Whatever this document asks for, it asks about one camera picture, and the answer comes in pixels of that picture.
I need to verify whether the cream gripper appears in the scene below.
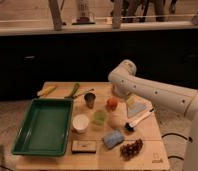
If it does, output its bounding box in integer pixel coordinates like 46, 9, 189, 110
107, 107, 127, 129

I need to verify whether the orange-red apple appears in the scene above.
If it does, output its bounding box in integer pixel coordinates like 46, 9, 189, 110
106, 97, 118, 111

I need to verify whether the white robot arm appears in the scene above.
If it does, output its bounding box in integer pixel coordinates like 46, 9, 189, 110
108, 60, 198, 171

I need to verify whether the green plastic cup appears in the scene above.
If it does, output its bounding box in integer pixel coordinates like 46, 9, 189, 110
93, 110, 107, 125

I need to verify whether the small metal cup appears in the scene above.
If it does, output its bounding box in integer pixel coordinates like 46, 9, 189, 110
84, 93, 96, 109

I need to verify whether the white paper cup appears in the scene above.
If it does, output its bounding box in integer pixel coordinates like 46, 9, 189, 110
72, 114, 89, 133

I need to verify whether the light blue triangular cloth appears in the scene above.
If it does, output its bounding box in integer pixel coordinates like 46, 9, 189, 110
126, 97, 146, 118

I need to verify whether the blue sponge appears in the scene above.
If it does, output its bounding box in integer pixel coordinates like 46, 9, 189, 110
103, 130, 124, 149

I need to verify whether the bunch of dark grapes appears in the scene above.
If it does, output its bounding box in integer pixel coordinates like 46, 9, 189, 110
120, 139, 143, 160

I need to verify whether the brown rectangular block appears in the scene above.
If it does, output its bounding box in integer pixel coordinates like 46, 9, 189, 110
71, 140, 96, 153

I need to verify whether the green plastic tray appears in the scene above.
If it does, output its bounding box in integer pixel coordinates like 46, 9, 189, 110
12, 99, 73, 157

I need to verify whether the black cable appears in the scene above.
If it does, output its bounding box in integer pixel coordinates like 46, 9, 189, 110
161, 132, 190, 162

